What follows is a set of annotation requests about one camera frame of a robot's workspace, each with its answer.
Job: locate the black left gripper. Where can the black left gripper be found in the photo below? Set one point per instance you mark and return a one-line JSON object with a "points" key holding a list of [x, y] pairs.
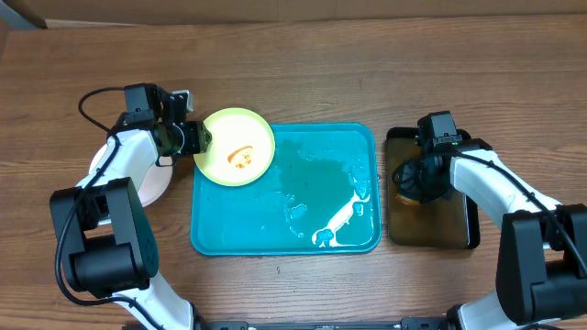
{"points": [[197, 144]]}

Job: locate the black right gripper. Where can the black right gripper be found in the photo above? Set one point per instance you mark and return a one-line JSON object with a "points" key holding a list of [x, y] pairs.
{"points": [[409, 187]]}

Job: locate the green orange sponge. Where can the green orange sponge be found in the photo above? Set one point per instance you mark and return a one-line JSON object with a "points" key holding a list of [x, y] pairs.
{"points": [[407, 198]]}

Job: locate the white plate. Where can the white plate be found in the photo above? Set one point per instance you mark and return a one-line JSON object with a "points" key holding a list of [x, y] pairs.
{"points": [[156, 182]]}

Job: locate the yellow plate with sauce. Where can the yellow plate with sauce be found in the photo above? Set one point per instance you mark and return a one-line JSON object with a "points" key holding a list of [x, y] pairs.
{"points": [[241, 149]]}

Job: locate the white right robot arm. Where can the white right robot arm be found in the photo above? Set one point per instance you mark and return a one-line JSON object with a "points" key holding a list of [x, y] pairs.
{"points": [[541, 270]]}

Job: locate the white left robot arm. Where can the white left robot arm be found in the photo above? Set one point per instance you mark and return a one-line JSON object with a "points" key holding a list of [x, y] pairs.
{"points": [[106, 250]]}

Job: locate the black water tray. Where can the black water tray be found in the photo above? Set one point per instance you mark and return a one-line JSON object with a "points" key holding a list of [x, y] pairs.
{"points": [[450, 222]]}

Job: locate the teal plastic tray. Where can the teal plastic tray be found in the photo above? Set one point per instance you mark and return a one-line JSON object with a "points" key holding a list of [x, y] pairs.
{"points": [[319, 196]]}

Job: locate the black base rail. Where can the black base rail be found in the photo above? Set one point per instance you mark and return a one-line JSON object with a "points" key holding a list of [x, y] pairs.
{"points": [[344, 324]]}

